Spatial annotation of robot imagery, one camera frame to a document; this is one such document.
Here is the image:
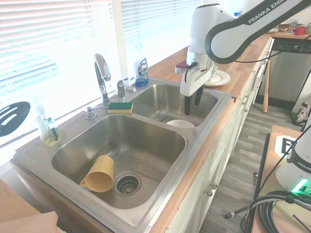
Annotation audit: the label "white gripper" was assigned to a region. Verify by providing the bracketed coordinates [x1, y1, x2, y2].
[179, 63, 215, 116]

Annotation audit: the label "chrome faucet spout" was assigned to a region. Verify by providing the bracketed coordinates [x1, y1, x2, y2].
[93, 53, 112, 109]

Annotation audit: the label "white bowl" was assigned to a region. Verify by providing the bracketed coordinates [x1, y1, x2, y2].
[166, 119, 196, 129]

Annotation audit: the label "red and white scrubber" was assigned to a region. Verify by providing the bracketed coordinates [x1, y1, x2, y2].
[173, 60, 191, 75]

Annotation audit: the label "white cup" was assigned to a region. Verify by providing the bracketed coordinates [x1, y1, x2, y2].
[209, 64, 220, 80]

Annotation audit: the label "white plate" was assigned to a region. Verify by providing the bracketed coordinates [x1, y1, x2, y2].
[205, 70, 231, 87]

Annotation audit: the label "blue dish soap bottle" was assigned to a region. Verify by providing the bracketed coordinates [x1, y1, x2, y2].
[134, 57, 150, 88]

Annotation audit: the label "white kitchen cabinets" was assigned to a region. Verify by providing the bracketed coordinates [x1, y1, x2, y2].
[166, 38, 275, 233]

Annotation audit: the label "stainless steel double sink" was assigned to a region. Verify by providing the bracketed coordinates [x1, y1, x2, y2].
[12, 77, 233, 228]

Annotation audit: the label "yellow and green sponge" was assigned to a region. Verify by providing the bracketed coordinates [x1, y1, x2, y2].
[107, 101, 134, 115]

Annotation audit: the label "white window blind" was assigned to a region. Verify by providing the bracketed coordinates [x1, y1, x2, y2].
[0, 0, 115, 148]
[121, 0, 204, 64]

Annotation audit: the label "black metal pole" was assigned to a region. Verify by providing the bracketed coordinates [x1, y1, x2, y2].
[255, 133, 271, 198]

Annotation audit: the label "stainless steel dishwasher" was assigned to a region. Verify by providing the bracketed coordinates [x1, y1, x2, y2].
[258, 37, 311, 104]

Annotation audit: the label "black and white marker sheet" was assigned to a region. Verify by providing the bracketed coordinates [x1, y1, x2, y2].
[274, 135, 302, 156]

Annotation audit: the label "chrome soap dispenser pump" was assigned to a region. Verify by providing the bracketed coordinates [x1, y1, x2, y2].
[85, 106, 98, 120]

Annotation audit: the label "metal sink drain strainer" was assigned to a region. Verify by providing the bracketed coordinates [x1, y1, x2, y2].
[113, 171, 143, 197]

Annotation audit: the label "wooden robot mounting table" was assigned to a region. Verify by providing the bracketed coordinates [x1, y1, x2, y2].
[256, 124, 311, 233]

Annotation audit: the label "yellow plastic mug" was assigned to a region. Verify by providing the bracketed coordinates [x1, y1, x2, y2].
[79, 155, 115, 193]

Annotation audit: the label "clear drinking glass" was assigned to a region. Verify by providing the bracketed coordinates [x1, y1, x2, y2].
[288, 18, 300, 35]

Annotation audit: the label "clear pump soap bottle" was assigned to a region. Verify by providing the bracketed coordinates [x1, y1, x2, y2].
[35, 103, 62, 148]

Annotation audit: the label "black slotted spatula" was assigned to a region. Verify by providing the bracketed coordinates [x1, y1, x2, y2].
[0, 100, 32, 137]

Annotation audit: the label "brown cardboard box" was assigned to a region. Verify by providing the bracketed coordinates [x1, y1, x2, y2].
[0, 178, 59, 233]

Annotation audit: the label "black cable bundle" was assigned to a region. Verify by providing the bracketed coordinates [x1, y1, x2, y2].
[240, 190, 311, 233]

